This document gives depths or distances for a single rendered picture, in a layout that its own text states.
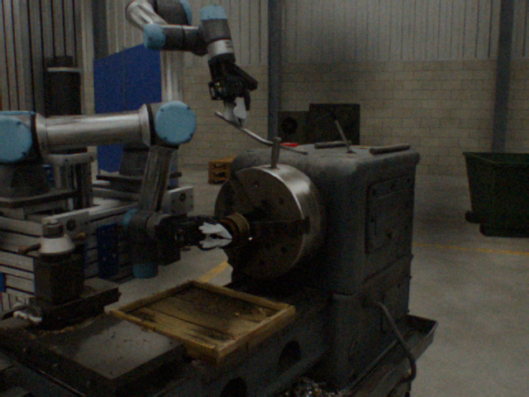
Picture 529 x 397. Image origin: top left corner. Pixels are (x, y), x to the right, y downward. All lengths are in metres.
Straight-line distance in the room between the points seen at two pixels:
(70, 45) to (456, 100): 10.05
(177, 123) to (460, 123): 10.24
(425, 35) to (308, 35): 2.54
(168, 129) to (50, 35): 0.63
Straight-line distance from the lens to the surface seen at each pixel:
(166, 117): 1.37
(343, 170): 1.44
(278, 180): 1.35
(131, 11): 1.85
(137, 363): 0.93
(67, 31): 1.89
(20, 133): 1.37
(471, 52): 11.48
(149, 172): 1.55
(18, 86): 1.79
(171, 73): 1.92
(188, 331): 1.24
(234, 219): 1.31
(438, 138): 11.40
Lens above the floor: 1.40
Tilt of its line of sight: 9 degrees down
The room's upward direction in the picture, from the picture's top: straight up
